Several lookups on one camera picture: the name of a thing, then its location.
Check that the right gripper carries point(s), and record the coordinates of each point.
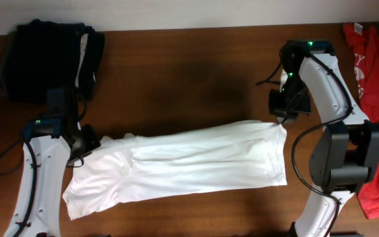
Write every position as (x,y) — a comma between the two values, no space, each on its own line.
(288,110)

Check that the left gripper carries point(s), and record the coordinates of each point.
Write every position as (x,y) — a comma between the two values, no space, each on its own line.
(86,142)

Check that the white t-shirt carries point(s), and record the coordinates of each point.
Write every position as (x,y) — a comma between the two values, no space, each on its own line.
(241,155)

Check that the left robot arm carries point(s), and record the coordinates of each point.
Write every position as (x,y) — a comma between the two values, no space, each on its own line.
(50,145)

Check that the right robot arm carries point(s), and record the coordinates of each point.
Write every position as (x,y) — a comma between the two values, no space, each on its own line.
(347,154)

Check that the folded black clothes stack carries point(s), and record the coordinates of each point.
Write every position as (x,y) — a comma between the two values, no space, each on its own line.
(43,55)

